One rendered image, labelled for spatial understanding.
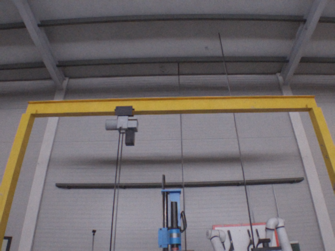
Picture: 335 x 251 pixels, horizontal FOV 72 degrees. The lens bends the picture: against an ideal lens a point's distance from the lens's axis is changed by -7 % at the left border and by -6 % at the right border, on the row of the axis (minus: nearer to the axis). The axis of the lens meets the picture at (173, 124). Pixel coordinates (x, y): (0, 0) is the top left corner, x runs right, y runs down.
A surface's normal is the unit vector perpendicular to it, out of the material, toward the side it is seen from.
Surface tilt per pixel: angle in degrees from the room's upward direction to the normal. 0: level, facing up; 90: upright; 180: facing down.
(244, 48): 173
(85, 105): 90
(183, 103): 90
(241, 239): 90
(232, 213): 90
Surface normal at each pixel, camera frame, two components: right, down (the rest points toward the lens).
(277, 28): 0.02, 0.80
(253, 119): 0.00, -0.50
